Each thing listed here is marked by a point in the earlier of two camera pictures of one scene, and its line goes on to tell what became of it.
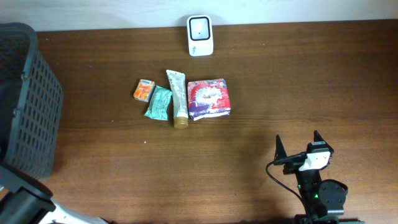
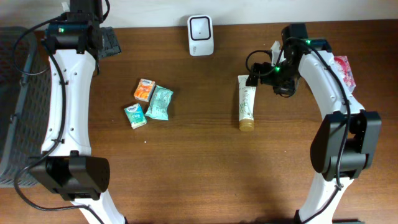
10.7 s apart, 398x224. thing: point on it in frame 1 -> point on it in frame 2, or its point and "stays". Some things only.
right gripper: [280, 153] -> [286, 88]
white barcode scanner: [200, 37] stays
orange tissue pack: [143, 90] stays
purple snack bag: [208, 98] -> [343, 63]
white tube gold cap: [178, 83] -> [247, 97]
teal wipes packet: [158, 106] stays
